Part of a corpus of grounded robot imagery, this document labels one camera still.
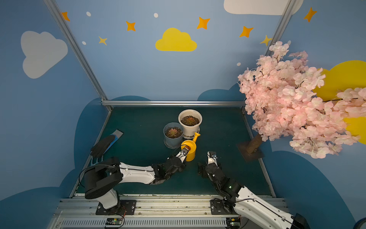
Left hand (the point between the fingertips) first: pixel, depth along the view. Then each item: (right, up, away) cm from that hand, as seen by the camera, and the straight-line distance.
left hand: (184, 154), depth 86 cm
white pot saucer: (+3, +8, +19) cm, 21 cm away
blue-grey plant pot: (-6, +6, +8) cm, 12 cm away
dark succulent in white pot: (+4, +20, +15) cm, 26 cm away
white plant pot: (+3, +14, +11) cm, 18 cm away
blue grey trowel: (-50, +10, +19) cm, 55 cm away
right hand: (+13, -4, -2) cm, 14 cm away
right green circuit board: (+25, -32, -14) cm, 43 cm away
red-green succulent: (-8, +13, +10) cm, 18 cm away
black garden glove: (-57, +1, +7) cm, 58 cm away
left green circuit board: (-36, -31, -14) cm, 50 cm away
